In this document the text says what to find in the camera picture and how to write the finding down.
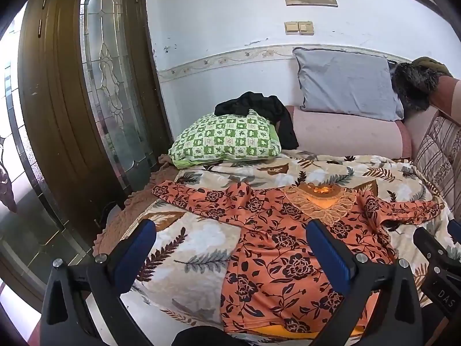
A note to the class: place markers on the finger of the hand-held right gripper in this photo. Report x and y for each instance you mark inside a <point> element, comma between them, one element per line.
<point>435,247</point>
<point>455,232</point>

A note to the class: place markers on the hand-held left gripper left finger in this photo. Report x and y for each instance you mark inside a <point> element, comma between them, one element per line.
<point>135,248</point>

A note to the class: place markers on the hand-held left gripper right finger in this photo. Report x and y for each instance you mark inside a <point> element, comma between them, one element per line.
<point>331,256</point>

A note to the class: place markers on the orange floral blouse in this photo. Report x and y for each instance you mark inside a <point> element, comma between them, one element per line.
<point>288,245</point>

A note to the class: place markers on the brown fringed bed cover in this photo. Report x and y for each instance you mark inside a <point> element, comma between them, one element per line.
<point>126,209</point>

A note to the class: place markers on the leaf print fleece blanket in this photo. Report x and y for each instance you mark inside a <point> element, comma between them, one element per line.
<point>194,245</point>

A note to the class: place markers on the striped sofa cushion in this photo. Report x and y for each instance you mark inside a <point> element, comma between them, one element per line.
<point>437,158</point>

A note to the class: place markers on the pink sofa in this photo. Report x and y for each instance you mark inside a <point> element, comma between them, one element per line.
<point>345,135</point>

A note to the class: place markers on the green checked pillow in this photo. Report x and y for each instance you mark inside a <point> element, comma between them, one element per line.
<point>225,138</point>

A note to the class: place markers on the dark furry cloth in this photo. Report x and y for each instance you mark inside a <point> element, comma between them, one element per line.
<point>414,86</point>

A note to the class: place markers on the black cloth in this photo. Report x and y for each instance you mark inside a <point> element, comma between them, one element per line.
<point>273,110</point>

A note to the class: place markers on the wooden door with glass panel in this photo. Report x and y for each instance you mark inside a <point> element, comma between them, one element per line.
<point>90,90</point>

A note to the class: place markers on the olive cloth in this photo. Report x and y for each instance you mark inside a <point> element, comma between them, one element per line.
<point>432,65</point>

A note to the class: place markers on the grey pillow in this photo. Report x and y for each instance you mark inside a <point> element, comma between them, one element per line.
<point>347,83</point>

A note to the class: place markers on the beige wall light switch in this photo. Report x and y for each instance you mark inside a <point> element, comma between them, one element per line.
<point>306,27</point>
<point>291,27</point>

